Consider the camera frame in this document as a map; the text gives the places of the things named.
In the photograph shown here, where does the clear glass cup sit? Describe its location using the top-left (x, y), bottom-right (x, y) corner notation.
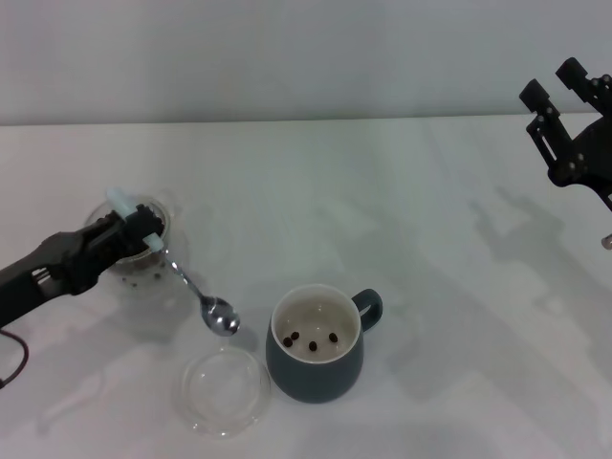
top-left (85, 189), bottom-right (177, 270)

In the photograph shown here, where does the dark mug white inside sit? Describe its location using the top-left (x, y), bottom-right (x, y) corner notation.
top-left (265, 283), bottom-right (383, 404)

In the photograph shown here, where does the blue handled metal spoon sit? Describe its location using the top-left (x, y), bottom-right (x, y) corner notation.
top-left (105, 186), bottom-right (242, 339)

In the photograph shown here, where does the clear glass saucer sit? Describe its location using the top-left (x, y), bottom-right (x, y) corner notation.
top-left (105, 224), bottom-right (192, 302)

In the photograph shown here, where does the dark thin cable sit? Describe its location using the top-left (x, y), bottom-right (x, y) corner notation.
top-left (0, 328), bottom-right (30, 389)

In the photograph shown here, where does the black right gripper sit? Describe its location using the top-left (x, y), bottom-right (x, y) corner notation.
top-left (519, 56), bottom-right (612, 212)

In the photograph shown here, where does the round clear glass lid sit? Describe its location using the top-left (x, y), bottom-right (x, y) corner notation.
top-left (179, 346), bottom-right (272, 439)

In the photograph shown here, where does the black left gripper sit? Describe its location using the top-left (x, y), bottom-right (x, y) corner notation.
top-left (0, 204), bottom-right (166, 332)

